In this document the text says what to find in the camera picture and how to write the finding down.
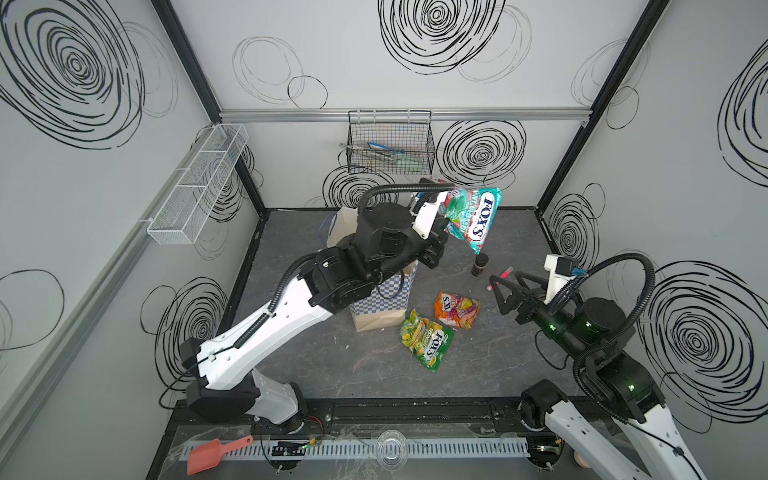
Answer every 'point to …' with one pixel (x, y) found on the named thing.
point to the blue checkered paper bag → (385, 307)
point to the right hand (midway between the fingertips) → (502, 276)
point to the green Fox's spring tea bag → (428, 340)
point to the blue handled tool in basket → (381, 147)
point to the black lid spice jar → (481, 260)
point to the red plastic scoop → (207, 454)
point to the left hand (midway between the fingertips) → (450, 221)
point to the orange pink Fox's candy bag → (455, 310)
